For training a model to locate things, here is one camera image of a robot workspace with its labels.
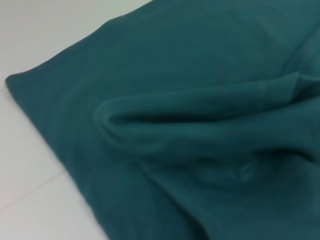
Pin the blue shirt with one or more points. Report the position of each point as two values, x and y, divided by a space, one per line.
187 125

